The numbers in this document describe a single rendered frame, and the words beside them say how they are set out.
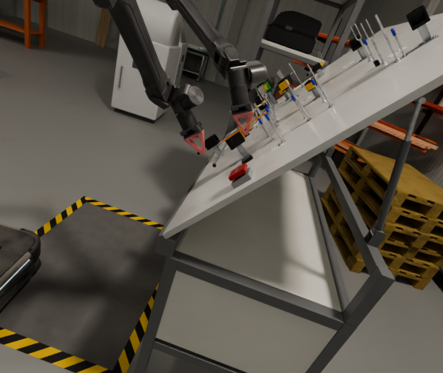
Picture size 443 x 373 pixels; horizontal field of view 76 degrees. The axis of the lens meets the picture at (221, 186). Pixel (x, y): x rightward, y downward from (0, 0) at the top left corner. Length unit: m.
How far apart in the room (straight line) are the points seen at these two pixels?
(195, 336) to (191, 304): 0.15
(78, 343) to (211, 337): 0.76
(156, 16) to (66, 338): 3.76
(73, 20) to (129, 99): 7.28
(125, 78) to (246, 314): 3.83
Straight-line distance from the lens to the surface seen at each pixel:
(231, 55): 0.97
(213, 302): 0.97
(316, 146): 0.68
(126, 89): 4.42
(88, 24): 11.27
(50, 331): 1.70
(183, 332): 1.12
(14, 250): 1.72
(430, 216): 2.79
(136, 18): 0.75
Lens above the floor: 1.41
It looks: 27 degrees down
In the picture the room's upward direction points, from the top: 19 degrees clockwise
